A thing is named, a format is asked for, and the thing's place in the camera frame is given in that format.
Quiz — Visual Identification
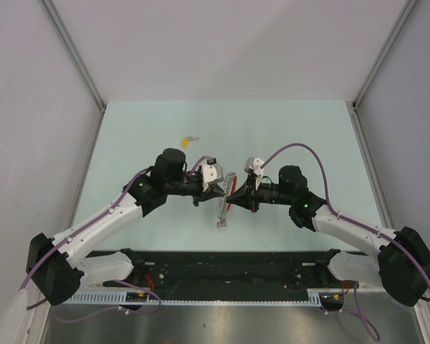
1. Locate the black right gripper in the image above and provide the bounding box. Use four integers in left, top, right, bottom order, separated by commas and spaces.
226, 175, 294, 214

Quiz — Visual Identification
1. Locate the red handled metal key holder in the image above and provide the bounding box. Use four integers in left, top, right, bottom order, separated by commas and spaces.
216, 172, 237, 229

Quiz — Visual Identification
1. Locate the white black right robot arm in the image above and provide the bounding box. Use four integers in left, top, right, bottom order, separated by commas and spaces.
227, 166, 430, 307

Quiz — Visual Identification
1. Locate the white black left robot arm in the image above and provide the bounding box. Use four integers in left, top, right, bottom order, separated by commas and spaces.
21, 148, 224, 305

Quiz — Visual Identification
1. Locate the key with yellow tag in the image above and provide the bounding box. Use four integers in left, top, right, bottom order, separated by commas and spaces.
181, 136, 199, 148

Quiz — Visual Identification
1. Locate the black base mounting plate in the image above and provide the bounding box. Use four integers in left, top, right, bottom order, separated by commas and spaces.
89, 250, 345, 291

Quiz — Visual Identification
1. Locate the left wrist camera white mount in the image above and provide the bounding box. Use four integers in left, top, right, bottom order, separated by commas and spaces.
200, 159, 224, 191

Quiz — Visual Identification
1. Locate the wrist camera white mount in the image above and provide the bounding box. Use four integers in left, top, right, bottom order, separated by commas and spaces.
244, 156, 264, 189
200, 159, 224, 191

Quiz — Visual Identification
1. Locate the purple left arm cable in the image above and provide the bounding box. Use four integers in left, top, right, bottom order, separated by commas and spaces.
19, 156, 216, 323

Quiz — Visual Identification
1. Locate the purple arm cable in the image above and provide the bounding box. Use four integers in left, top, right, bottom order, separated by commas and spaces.
259, 143, 430, 341
19, 156, 216, 323

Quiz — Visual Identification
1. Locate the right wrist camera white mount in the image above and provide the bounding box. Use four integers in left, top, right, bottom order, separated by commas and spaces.
244, 156, 264, 189

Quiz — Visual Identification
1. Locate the grey slotted cable duct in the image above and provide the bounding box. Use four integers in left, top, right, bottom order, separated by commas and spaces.
64, 289, 343, 307

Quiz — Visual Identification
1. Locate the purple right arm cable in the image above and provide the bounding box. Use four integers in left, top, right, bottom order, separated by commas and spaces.
259, 143, 430, 341

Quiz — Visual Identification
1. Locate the left aluminium frame post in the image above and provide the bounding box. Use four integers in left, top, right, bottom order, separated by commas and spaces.
38, 0, 107, 114

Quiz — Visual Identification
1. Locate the aluminium frame post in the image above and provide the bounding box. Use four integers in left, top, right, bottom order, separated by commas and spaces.
38, 0, 107, 114
351, 0, 421, 112

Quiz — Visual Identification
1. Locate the right aluminium frame post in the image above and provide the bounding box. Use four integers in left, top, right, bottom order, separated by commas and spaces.
351, 0, 421, 112

